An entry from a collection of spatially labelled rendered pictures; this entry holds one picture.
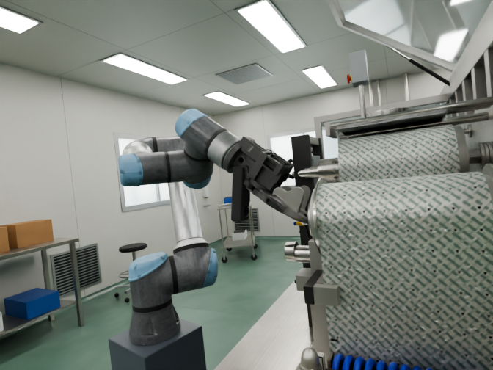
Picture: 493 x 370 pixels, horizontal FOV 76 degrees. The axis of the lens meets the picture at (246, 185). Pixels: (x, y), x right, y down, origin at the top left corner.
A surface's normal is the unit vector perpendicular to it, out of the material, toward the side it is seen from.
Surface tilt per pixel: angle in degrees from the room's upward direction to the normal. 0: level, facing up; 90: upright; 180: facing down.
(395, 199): 60
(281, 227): 90
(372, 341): 90
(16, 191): 90
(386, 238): 90
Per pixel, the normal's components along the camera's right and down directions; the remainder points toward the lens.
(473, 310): -0.44, 0.07
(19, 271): 0.89, -0.08
